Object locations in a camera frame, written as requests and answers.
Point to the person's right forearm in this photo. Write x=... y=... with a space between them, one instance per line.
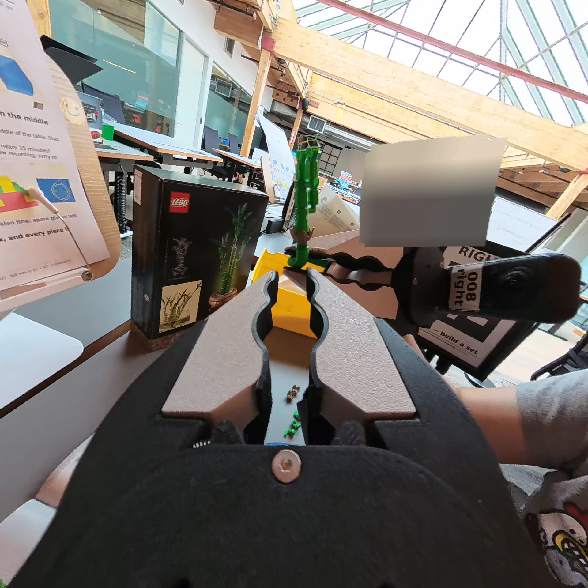
x=487 y=422

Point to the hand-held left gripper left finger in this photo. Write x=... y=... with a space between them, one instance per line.
x=216 y=363

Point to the white printed paper sheet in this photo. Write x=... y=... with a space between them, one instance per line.
x=278 y=156

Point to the yellow smiley sticker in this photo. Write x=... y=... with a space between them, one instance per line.
x=72 y=110

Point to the grey desk with wooden edge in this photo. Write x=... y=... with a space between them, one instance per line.
x=174 y=144
x=124 y=150

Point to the white cardboard box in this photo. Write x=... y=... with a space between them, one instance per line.
x=337 y=209

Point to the yellow plastic bin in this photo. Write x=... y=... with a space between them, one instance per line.
x=289 y=312

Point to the printed instruction sheet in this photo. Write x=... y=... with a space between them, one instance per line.
x=36 y=138

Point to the wooden clipboard stand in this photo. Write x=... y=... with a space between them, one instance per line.
x=99 y=183

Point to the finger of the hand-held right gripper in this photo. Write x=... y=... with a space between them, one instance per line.
x=349 y=248
x=381 y=301

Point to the green plastic cup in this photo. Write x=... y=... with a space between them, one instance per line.
x=108 y=132

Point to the green lego bamboo stalk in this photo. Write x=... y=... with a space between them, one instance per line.
x=305 y=193

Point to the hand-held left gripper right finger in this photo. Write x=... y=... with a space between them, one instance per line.
x=363 y=367

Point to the person's grey printed shirt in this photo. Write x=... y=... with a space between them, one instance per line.
x=560 y=528

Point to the black framed sign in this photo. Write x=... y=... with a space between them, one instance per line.
x=459 y=342

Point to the black lego set box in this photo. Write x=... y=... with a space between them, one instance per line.
x=193 y=257

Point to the white stand base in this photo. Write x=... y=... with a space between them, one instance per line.
x=32 y=353

